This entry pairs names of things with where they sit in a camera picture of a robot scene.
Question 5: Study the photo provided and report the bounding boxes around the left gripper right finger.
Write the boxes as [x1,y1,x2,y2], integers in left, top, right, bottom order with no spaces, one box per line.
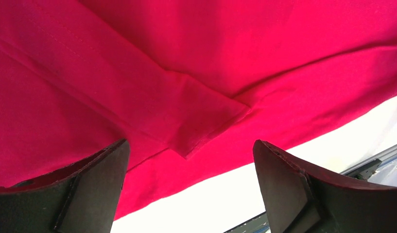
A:
[252,139,397,233]

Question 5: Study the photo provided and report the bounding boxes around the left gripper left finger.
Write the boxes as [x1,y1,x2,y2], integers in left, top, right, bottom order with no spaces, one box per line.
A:
[0,139,130,233]

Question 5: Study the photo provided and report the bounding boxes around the red t shirt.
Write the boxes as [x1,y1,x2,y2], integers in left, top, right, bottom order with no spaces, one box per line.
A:
[0,0,397,218]

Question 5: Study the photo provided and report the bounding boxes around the aluminium frame rail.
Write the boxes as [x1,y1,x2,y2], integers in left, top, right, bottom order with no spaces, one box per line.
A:
[224,141,397,233]

